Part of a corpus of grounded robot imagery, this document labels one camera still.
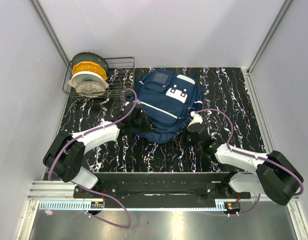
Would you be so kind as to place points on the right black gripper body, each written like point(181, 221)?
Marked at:
point(194, 144)

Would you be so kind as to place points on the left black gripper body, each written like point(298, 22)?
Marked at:
point(141, 125)

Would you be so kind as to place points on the navy blue student backpack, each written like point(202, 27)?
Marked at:
point(168, 99)

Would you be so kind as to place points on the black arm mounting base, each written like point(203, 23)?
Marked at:
point(159, 203)

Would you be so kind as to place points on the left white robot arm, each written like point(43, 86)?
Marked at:
point(65, 156)

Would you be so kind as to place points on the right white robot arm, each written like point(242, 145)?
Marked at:
point(266, 174)

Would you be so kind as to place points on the grey patterned plate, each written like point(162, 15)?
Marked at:
point(90, 89)

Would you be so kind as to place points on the white plate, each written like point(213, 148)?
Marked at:
point(87, 77)

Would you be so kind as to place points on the yellow plate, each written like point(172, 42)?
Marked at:
point(89, 66)

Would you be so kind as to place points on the dark green plate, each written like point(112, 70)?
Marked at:
point(89, 56)

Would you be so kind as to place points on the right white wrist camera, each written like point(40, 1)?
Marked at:
point(195, 118)

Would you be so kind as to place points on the black wire dish rack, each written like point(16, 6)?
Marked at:
point(120, 77)

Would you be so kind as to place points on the aluminium front rail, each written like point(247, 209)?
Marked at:
point(38, 190)

